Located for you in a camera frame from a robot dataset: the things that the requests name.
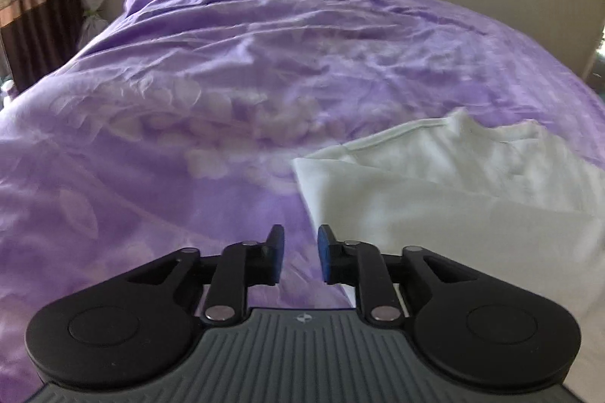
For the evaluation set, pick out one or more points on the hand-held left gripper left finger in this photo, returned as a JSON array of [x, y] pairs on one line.
[[277, 252]]

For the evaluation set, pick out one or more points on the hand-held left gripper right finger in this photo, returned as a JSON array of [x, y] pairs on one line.
[[324, 252]]

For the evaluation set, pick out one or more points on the white printed t-shirt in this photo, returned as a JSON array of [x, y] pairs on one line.
[[449, 195]]

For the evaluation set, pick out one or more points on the purple floral bed blanket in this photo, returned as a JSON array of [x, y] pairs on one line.
[[189, 100]]

